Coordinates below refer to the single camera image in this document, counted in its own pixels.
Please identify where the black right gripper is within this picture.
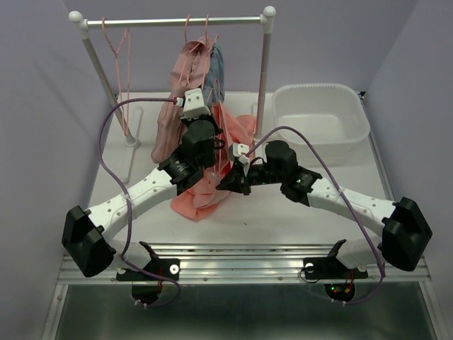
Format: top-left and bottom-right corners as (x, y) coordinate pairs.
(215, 163), (285, 196)

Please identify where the salmon pink skirt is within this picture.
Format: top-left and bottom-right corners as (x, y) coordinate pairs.
(171, 103), (256, 221)

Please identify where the pink wire hanger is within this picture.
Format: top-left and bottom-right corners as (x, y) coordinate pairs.
(102, 17), (132, 137)
(207, 78), (231, 181)

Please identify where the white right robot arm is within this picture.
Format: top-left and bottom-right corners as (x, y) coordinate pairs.
(217, 140), (432, 280)

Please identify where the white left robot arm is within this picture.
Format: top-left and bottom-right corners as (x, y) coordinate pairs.
(62, 118), (224, 278)

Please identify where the pink hanger with dusty garment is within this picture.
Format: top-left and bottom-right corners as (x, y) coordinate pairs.
(174, 15), (210, 89)

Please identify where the pink hanger with blue garment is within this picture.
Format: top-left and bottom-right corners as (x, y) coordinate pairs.
(205, 14), (219, 57)

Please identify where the blue grey garment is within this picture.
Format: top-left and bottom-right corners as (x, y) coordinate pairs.
(202, 42), (225, 108)

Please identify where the dusty pink garment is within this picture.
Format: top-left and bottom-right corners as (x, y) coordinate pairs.
(151, 38), (214, 164)

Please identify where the white plastic basket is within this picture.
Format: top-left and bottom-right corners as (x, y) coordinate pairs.
(272, 83), (370, 165)

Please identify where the white metal clothes rack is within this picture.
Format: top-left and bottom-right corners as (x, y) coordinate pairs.
(68, 5), (277, 183)

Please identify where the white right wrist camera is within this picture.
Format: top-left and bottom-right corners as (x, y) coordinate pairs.
(229, 142), (250, 166)

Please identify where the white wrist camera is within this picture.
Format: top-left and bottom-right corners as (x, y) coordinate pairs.
(229, 142), (250, 166)
(176, 88), (210, 119)

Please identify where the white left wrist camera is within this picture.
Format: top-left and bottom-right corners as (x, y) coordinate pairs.
(176, 88), (210, 119)

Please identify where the empty pink wire hanger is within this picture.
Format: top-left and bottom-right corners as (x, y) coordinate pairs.
(102, 17), (132, 137)

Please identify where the aluminium mounting rail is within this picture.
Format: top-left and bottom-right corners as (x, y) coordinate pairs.
(57, 244), (431, 285)

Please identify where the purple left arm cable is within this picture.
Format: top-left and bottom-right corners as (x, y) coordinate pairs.
(98, 97), (182, 308)

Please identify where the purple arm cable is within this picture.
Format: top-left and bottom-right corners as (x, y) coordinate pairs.
(98, 97), (182, 308)
(246, 126), (387, 307)

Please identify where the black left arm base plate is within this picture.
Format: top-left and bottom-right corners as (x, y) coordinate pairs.
(115, 258), (180, 282)

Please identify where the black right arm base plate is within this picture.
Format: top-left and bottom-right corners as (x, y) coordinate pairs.
(298, 257), (369, 283)

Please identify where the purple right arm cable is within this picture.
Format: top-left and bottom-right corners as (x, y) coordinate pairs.
(246, 126), (387, 307)

